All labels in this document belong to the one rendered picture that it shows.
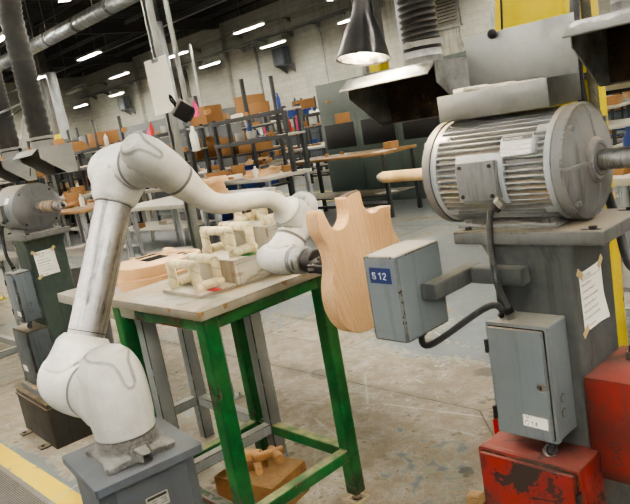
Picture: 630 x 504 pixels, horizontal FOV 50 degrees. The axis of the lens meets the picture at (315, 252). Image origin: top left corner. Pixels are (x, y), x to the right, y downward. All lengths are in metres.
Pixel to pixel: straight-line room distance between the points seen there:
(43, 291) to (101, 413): 2.21
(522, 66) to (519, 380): 0.73
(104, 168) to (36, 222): 1.91
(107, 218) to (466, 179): 0.98
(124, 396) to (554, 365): 0.99
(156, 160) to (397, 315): 0.76
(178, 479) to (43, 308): 2.26
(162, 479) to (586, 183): 1.19
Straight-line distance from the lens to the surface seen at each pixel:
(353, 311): 1.90
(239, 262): 2.33
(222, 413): 2.21
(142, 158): 1.83
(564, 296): 1.57
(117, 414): 1.73
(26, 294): 3.90
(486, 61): 1.76
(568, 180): 1.49
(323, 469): 2.57
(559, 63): 1.67
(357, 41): 1.73
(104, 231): 1.94
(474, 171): 1.55
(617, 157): 1.53
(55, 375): 1.91
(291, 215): 2.16
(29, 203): 3.82
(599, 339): 1.68
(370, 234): 1.95
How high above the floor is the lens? 1.43
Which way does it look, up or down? 11 degrees down
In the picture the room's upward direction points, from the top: 10 degrees counter-clockwise
